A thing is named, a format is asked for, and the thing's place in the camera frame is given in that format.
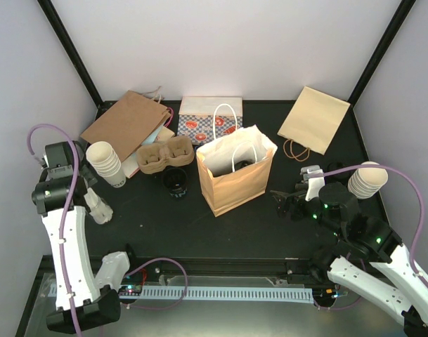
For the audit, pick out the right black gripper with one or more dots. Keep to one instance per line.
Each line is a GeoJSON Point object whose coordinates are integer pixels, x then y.
{"type": "Point", "coordinates": [296, 200]}

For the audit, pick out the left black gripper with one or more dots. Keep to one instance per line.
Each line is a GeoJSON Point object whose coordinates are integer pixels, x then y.
{"type": "Point", "coordinates": [90, 177]}

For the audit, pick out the orange paper bag white handles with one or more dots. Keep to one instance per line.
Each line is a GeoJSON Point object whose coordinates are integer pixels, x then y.
{"type": "Point", "coordinates": [225, 189]}

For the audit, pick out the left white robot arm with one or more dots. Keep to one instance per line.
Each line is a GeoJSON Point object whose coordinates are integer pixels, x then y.
{"type": "Point", "coordinates": [63, 199]}

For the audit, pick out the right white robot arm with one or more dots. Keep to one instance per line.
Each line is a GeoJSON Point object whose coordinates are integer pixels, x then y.
{"type": "Point", "coordinates": [368, 256]}

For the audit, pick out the black coffee cup open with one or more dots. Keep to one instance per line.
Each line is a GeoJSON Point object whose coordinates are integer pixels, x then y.
{"type": "Point", "coordinates": [175, 181]}

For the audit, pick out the left stack paper cups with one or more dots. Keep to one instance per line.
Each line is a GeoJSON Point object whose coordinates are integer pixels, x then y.
{"type": "Point", "coordinates": [106, 163]}

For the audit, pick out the stack paper cups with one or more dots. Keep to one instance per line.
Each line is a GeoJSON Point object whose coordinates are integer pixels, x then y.
{"type": "Point", "coordinates": [106, 163]}
{"type": "Point", "coordinates": [366, 182]}

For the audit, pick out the white wrapped straws bundle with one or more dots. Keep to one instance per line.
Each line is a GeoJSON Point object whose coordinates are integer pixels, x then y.
{"type": "Point", "coordinates": [98, 209]}

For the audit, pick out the pink white paper bag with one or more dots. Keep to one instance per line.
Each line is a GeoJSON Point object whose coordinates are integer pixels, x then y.
{"type": "Point", "coordinates": [161, 134]}

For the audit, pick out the brown kraft paper bag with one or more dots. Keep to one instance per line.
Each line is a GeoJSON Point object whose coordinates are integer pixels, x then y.
{"type": "Point", "coordinates": [127, 123]}

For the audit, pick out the black lidded cup right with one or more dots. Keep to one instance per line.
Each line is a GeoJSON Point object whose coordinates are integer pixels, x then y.
{"type": "Point", "coordinates": [335, 166]}

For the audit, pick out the right stack paper cups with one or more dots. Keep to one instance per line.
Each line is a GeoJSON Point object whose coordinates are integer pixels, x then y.
{"type": "Point", "coordinates": [366, 182]}

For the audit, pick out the blue checkered paper bag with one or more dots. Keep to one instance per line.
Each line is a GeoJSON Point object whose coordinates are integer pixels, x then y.
{"type": "Point", "coordinates": [204, 119]}

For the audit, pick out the right base circuit board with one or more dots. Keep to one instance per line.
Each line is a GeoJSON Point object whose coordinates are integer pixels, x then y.
{"type": "Point", "coordinates": [329, 293]}

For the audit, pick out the base circuit board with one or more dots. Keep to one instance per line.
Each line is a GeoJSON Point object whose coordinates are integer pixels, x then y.
{"type": "Point", "coordinates": [329, 293]}
{"type": "Point", "coordinates": [130, 290]}

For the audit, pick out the left base circuit board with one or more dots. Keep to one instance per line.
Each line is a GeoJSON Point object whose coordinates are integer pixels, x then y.
{"type": "Point", "coordinates": [130, 290]}

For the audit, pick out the left black frame post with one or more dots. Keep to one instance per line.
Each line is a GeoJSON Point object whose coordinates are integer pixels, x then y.
{"type": "Point", "coordinates": [66, 42]}

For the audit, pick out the black frame post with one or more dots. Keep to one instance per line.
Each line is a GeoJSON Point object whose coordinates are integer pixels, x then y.
{"type": "Point", "coordinates": [396, 22]}
{"type": "Point", "coordinates": [66, 42]}

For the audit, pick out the tan paper bag brown handles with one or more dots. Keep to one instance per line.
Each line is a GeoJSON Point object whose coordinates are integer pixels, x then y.
{"type": "Point", "coordinates": [312, 122]}

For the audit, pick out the right black frame post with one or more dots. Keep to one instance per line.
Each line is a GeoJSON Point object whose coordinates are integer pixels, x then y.
{"type": "Point", "coordinates": [396, 22]}

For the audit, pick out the light blue cable duct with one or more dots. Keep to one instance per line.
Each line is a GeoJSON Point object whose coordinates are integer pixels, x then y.
{"type": "Point", "coordinates": [258, 294]}

